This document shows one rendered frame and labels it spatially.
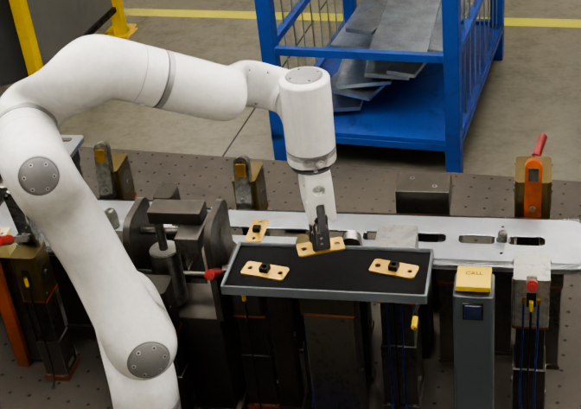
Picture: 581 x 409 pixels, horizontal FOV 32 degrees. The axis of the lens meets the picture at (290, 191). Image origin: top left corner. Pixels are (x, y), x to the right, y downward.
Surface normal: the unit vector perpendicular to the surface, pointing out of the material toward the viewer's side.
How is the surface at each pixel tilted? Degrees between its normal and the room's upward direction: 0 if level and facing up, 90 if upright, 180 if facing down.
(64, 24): 90
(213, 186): 0
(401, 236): 0
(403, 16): 6
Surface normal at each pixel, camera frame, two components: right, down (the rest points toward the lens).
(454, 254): -0.10, -0.84
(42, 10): 0.95, 0.07
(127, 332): 0.13, 0.06
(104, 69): 0.33, 0.22
